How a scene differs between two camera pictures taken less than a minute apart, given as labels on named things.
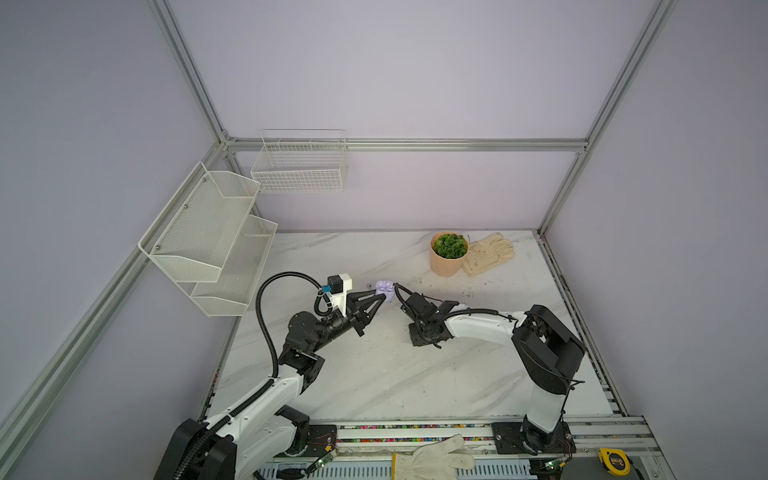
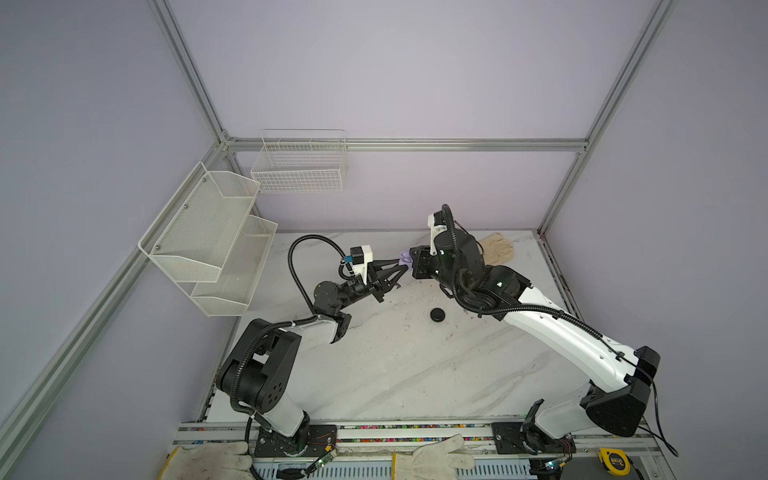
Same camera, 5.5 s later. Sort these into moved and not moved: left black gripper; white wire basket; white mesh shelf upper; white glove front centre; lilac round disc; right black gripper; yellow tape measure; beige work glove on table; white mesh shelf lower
Moved: lilac round disc; left black gripper; right black gripper
Not moved: white glove front centre; yellow tape measure; white mesh shelf upper; white mesh shelf lower; white wire basket; beige work glove on table
